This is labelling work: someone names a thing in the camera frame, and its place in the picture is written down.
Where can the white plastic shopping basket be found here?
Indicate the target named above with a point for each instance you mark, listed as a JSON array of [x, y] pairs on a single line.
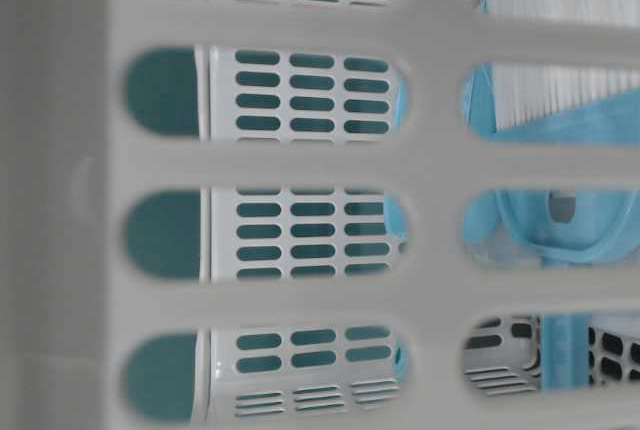
[[73, 162]]

